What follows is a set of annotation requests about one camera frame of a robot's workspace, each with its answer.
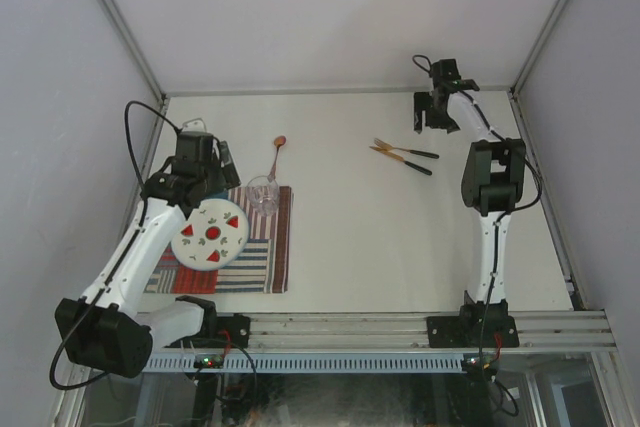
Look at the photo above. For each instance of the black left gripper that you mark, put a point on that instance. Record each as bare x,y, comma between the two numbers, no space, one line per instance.
226,175

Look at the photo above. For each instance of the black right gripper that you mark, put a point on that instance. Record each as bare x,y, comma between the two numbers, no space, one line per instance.
424,102

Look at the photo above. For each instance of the gold fork green handle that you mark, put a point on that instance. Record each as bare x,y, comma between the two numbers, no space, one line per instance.
381,145

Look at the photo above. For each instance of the clear drinking glass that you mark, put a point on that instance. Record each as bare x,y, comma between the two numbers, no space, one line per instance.
264,195

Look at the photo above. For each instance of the gold knife green handle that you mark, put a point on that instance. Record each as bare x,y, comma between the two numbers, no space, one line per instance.
400,159

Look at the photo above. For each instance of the white watermelon pattern plate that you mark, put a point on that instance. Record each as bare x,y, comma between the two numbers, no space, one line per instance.
214,235

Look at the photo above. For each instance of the pink handled spoon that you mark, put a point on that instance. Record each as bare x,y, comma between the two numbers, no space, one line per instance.
278,143

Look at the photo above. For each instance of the striped patchwork placemat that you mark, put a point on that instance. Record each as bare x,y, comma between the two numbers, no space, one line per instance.
262,267

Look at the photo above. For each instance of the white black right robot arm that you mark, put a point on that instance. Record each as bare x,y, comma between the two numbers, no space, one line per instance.
491,187

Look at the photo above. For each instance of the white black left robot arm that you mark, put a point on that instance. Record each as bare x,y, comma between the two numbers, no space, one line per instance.
103,329

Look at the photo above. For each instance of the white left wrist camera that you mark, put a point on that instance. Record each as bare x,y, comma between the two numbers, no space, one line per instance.
194,125

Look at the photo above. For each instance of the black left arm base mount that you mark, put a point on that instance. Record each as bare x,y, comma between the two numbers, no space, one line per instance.
225,331

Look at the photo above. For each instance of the grey slotted cable duct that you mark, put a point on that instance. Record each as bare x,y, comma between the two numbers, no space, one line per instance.
305,363

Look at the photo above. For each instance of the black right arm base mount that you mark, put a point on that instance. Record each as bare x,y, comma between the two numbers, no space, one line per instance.
456,332

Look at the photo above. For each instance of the aluminium front rail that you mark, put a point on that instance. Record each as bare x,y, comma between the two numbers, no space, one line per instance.
545,331

